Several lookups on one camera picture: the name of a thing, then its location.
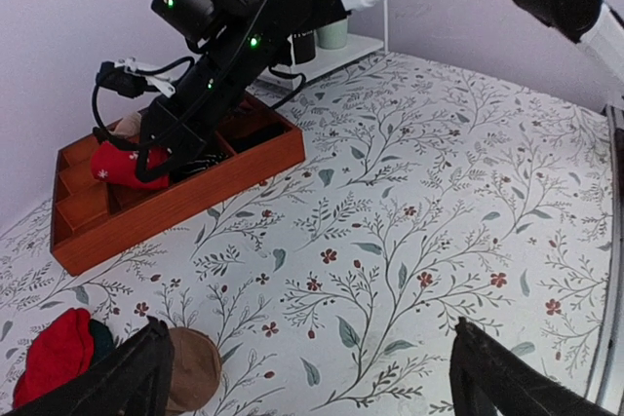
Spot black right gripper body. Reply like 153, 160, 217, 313
136, 103, 208, 177

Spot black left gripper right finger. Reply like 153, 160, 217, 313
449, 318, 610, 416

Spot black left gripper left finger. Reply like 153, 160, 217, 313
10, 317, 175, 416

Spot red santa sock pair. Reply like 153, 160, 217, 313
90, 141, 170, 191

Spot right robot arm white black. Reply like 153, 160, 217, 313
136, 0, 623, 182

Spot beige rolled socks in tray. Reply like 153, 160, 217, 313
111, 112, 142, 138

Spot black striped socks in tray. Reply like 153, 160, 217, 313
170, 152, 229, 184

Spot dark green patterned sock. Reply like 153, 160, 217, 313
89, 320, 115, 365

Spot red sock in pile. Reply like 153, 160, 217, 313
13, 308, 95, 409

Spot orange divided organizer tray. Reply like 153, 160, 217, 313
50, 95, 305, 276

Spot black mug with text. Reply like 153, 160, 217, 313
292, 30, 316, 65

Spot white shelf rack black top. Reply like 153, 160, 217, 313
204, 0, 391, 84

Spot floral table cloth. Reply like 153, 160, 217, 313
1, 54, 611, 415

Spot pale green mug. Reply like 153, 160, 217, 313
316, 19, 348, 51

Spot aluminium front table rail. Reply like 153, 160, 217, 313
582, 103, 624, 407

